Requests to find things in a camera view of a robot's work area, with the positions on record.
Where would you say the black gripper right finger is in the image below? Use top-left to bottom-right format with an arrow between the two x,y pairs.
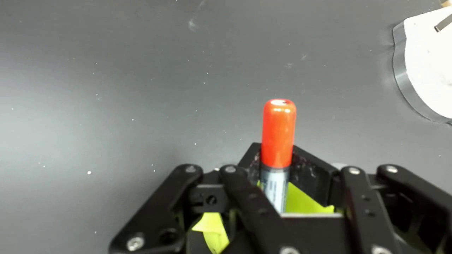
288,144 -> 452,254

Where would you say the red capped silver marker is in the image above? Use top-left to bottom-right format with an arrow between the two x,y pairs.
260,98 -> 297,213

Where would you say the yellow green mug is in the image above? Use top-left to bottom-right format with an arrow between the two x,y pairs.
192,183 -> 335,254

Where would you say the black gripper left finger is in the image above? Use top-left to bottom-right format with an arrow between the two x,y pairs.
109,142 -> 283,254

